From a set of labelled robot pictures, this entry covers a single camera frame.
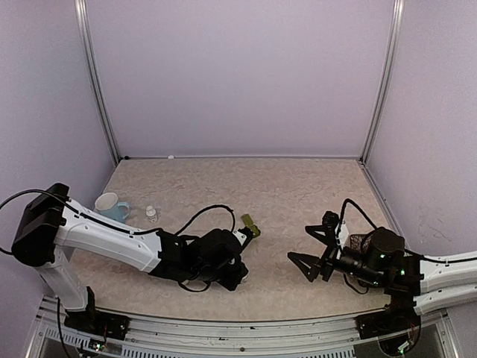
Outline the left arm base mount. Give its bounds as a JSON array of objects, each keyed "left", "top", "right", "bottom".
[{"left": 64, "top": 310, "right": 130, "bottom": 341}]

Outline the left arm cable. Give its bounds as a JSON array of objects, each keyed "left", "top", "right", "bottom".
[{"left": 0, "top": 189, "right": 236, "bottom": 294}]

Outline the left aluminium frame post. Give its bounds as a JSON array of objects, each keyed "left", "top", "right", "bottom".
[{"left": 75, "top": 0, "right": 121, "bottom": 166}]

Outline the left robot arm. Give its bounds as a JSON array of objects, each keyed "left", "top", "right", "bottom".
[{"left": 10, "top": 183, "right": 257, "bottom": 332}]

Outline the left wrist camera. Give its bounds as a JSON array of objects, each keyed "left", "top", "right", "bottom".
[{"left": 233, "top": 227, "right": 253, "bottom": 249}]

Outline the black floral square plate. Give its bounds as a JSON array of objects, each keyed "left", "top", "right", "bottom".
[{"left": 349, "top": 233, "right": 371, "bottom": 254}]

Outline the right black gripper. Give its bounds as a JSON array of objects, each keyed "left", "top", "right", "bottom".
[{"left": 288, "top": 225, "right": 385, "bottom": 287}]

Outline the right aluminium frame post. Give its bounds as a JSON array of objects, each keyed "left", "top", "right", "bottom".
[{"left": 360, "top": 0, "right": 405, "bottom": 166}]

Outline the light blue mug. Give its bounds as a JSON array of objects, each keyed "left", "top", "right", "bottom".
[{"left": 95, "top": 192, "right": 130, "bottom": 224}]

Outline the green weekly pill organizer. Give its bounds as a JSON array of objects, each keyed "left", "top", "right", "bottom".
[{"left": 241, "top": 213, "right": 261, "bottom": 238}]

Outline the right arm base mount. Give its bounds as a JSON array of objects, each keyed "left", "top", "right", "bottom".
[{"left": 355, "top": 307, "right": 421, "bottom": 339}]

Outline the aluminium frame post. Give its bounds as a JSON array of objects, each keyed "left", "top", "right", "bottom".
[
  {"left": 75, "top": 0, "right": 121, "bottom": 166},
  {"left": 360, "top": 0, "right": 405, "bottom": 166}
]

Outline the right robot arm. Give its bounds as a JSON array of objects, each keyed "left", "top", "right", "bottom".
[{"left": 288, "top": 225, "right": 476, "bottom": 331}]

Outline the front aluminium rail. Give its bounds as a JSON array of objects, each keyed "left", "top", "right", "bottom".
[{"left": 26, "top": 303, "right": 458, "bottom": 357}]

